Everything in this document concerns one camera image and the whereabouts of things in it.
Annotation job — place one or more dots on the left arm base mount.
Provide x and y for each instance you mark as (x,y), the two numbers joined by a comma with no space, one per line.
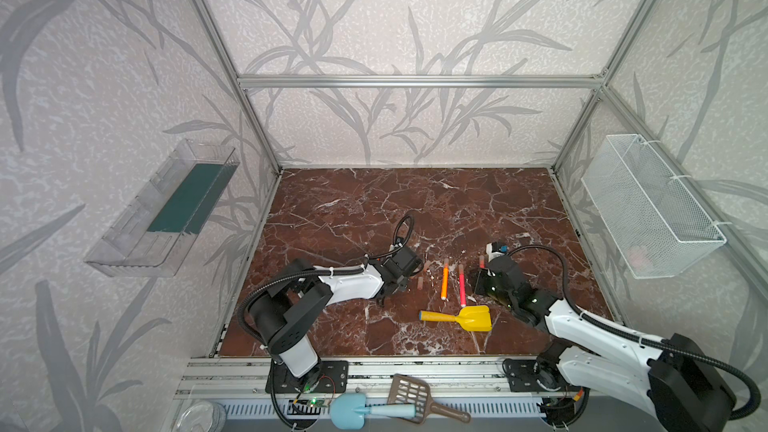
(328,376)

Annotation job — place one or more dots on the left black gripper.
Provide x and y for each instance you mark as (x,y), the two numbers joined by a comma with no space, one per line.
(405,264)

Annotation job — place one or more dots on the white wire mesh basket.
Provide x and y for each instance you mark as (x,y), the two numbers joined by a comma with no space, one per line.
(658,226)

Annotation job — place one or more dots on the clear plastic wall tray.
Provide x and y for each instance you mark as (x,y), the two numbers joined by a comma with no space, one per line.
(152,237)

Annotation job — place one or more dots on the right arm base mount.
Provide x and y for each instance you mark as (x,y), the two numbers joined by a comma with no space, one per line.
(530,375)

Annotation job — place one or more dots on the clear round lid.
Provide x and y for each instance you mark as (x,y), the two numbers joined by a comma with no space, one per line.
(202,416)

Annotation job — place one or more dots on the brown slotted scoop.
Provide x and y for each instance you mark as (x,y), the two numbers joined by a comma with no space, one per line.
(410,390)

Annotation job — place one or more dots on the light blue toy shovel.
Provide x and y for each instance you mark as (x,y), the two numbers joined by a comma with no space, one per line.
(350,410)

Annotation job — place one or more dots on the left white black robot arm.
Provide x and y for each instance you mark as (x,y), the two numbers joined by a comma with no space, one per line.
(280,313)

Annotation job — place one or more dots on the orange pen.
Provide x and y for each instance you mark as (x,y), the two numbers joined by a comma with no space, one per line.
(445,280)

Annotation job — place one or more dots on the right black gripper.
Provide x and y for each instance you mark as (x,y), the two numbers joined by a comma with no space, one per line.
(492,276)

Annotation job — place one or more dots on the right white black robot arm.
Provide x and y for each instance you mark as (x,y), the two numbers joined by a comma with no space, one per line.
(671,379)

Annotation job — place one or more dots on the yellow toy shovel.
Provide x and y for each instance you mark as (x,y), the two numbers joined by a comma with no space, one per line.
(470,318)

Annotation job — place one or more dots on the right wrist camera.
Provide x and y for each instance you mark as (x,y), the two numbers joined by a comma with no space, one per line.
(495,249)

